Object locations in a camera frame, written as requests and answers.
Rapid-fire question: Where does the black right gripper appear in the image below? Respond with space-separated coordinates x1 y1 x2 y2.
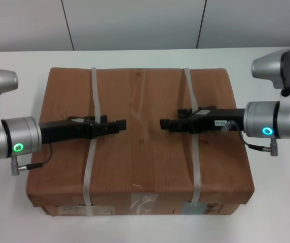
159 106 246 134

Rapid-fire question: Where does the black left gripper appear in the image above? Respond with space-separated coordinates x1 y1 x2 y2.
40 115 127 146

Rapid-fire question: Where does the brown cardboard box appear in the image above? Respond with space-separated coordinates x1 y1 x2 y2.
25 66 256 217

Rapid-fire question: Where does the translucent white packing strap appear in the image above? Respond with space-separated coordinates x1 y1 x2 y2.
183 67 207 204
83 66 104 217

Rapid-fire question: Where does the right silver connector black cable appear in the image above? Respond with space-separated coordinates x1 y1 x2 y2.
240 131 279 157

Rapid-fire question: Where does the silver connector black cable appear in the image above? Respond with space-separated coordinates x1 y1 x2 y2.
240 131 279 157
10 143 54 177

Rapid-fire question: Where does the left silver connector black cable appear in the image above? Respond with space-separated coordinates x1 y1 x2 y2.
10 143 54 177

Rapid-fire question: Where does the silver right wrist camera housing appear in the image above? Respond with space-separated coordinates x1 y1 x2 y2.
251 48 290 110

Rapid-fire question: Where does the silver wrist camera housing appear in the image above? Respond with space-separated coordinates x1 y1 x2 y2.
0 68 19 125
251 48 290 110

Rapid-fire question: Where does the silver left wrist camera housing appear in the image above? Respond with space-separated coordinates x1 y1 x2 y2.
0 68 19 125

